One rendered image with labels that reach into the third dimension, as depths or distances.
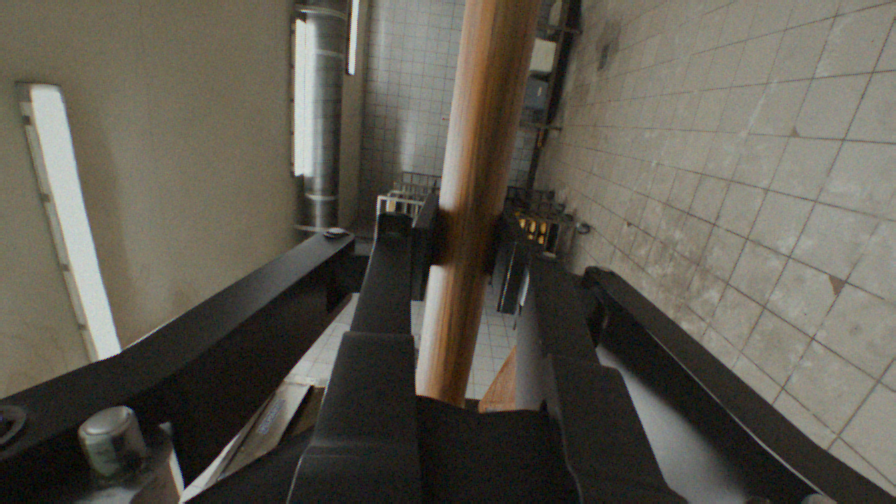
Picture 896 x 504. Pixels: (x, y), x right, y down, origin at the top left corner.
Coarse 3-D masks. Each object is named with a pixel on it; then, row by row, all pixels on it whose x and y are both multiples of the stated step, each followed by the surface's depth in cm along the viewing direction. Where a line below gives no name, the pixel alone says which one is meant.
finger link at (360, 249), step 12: (360, 252) 12; (336, 264) 11; (348, 264) 11; (360, 264) 11; (336, 276) 11; (348, 276) 11; (360, 276) 12; (336, 288) 11; (348, 288) 12; (360, 288) 12
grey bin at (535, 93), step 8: (528, 80) 396; (536, 80) 395; (528, 88) 397; (536, 88) 398; (544, 88) 398; (528, 96) 400; (536, 96) 401; (544, 96) 401; (528, 104) 404; (536, 104) 404
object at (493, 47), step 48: (480, 0) 12; (528, 0) 12; (480, 48) 13; (528, 48) 13; (480, 96) 13; (480, 144) 14; (480, 192) 14; (480, 240) 15; (432, 288) 17; (480, 288) 16; (432, 336) 17; (432, 384) 18
